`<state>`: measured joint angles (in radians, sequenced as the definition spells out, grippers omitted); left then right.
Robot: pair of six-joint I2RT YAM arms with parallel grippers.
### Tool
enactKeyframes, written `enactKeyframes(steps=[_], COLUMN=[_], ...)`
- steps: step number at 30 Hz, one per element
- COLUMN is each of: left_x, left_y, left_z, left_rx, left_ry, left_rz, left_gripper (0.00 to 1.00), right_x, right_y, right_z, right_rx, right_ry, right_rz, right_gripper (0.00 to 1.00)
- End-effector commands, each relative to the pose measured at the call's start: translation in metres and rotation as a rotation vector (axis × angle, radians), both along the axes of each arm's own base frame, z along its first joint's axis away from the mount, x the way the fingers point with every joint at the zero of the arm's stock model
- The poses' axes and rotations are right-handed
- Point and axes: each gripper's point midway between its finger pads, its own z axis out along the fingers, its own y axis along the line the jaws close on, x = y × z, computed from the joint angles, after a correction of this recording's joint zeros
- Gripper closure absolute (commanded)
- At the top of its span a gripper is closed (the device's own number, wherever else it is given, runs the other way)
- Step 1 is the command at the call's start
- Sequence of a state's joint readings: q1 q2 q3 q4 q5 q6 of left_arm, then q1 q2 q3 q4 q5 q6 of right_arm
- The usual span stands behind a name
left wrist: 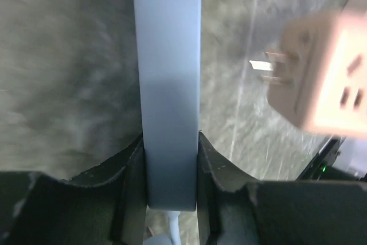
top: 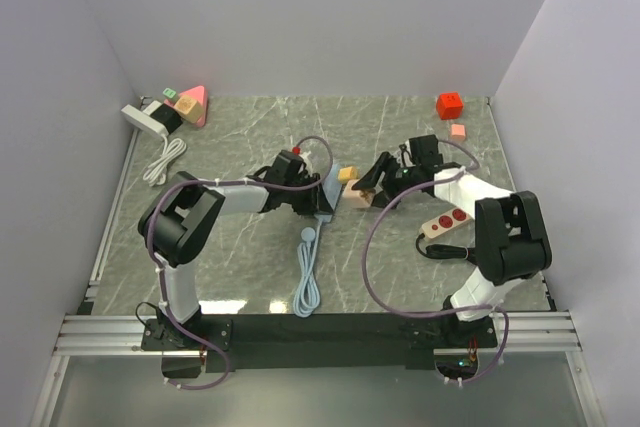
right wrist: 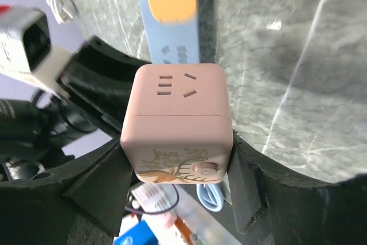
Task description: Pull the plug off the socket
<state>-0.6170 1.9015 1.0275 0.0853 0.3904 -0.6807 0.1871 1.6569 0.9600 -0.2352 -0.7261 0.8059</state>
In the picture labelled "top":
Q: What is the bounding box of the beige red power strip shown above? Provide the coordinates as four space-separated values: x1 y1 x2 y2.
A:
419 208 473 241

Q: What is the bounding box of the small salmon cube adapter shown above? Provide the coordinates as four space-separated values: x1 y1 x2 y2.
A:
450 124 467 142

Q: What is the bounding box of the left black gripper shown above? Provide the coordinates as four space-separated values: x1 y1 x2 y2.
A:
283 173 333 216

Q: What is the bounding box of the pink triangle block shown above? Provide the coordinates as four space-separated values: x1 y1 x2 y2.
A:
179 85 208 128

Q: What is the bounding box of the small green block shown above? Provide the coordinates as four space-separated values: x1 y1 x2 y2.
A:
163 88 177 100

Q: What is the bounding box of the small orange cube adapter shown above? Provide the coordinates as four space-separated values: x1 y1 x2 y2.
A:
338 166 358 184

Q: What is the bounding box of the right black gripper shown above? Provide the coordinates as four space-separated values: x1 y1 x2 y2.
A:
351 152 420 211

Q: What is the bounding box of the white power strip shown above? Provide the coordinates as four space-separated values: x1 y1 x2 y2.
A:
121 100 169 139

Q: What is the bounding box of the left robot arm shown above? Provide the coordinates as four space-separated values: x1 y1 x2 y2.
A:
138 150 340 349

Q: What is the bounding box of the white cord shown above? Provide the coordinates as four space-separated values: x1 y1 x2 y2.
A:
142 135 188 189

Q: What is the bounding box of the tan wooden cube adapter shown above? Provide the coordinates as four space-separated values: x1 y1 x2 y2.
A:
174 95 204 124

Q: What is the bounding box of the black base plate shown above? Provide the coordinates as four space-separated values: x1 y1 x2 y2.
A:
141 313 498 373

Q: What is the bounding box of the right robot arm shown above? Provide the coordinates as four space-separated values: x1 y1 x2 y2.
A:
352 135 552 346

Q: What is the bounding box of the light blue cord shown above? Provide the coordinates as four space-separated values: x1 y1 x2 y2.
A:
291 220 324 319

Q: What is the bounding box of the pink cube adapter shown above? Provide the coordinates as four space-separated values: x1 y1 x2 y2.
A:
341 179 376 209

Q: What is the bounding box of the black cube plug adapter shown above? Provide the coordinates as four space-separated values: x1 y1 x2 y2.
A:
150 103 183 136

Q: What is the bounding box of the red cube plug adapter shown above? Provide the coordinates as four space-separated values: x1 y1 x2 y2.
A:
436 92 464 120

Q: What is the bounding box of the light blue power strip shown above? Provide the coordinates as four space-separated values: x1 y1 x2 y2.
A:
315 164 342 223

